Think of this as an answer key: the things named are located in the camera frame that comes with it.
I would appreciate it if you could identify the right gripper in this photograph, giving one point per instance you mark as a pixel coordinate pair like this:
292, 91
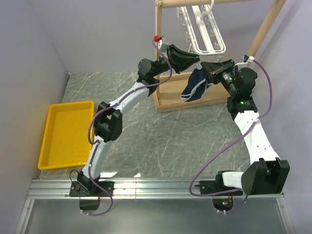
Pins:
215, 69

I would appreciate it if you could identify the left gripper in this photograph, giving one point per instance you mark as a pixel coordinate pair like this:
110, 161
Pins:
181, 61

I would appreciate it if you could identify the navy blue underwear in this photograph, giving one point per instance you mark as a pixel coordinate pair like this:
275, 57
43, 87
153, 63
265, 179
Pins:
197, 85

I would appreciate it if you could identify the white clip hanger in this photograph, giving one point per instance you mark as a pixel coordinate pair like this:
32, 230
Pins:
202, 32

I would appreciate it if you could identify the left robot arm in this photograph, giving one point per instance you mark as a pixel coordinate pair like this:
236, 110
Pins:
107, 123

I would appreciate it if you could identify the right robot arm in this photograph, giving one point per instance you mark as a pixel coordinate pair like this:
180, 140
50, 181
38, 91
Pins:
267, 173

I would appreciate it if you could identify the yellow plastic tray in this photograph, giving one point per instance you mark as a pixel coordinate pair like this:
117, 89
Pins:
65, 142

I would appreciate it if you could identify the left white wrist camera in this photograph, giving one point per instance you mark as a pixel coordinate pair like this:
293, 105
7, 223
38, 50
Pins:
160, 43

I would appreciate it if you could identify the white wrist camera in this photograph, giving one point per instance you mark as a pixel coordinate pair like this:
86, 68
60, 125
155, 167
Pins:
245, 60
160, 43

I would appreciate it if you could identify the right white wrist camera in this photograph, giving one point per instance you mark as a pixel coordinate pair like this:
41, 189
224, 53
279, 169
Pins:
245, 60

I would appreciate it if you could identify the wooden hanging rack frame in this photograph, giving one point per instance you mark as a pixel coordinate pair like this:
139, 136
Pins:
166, 96

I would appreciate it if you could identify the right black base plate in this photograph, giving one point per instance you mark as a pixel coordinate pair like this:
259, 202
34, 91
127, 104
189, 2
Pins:
217, 188

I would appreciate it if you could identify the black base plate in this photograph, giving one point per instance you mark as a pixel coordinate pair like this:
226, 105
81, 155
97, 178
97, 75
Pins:
217, 188
77, 190

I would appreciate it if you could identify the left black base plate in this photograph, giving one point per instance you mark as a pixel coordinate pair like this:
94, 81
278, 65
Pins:
77, 190

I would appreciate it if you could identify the aluminium rail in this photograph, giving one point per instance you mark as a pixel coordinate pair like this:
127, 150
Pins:
124, 188

